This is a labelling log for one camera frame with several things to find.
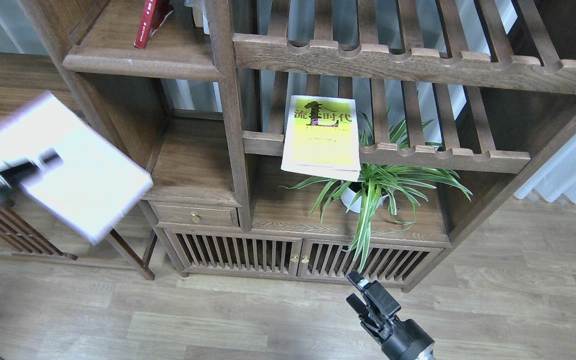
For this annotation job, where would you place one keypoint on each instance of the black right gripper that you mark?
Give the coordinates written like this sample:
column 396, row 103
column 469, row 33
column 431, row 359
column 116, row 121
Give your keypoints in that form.
column 399, row 340

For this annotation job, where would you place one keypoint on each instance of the white paperback book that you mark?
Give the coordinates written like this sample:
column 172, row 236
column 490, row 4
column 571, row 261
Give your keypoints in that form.
column 83, row 179

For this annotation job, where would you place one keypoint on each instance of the yellow green book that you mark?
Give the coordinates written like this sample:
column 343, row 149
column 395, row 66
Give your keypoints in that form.
column 322, row 138

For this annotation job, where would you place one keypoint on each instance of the red book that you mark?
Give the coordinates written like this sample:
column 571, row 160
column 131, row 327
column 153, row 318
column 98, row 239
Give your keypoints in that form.
column 154, row 14

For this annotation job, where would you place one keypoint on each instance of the slatted wooden rack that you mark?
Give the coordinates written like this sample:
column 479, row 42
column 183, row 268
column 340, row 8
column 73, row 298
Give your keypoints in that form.
column 26, row 243

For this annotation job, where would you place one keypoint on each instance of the wooden side table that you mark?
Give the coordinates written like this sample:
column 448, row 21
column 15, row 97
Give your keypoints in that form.
column 23, row 77

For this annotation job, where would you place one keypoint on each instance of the white plant pot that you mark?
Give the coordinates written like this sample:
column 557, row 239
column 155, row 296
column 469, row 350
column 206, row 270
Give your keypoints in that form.
column 348, row 196

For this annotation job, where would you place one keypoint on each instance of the green spider plant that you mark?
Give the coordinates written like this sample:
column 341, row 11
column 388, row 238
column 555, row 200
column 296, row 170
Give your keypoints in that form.
column 384, row 181

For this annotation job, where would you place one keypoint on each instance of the brass drawer knob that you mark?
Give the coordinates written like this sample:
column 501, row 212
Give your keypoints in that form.
column 195, row 218

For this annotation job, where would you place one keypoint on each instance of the dark wooden bookshelf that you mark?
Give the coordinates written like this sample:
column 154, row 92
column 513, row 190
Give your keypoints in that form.
column 448, row 88

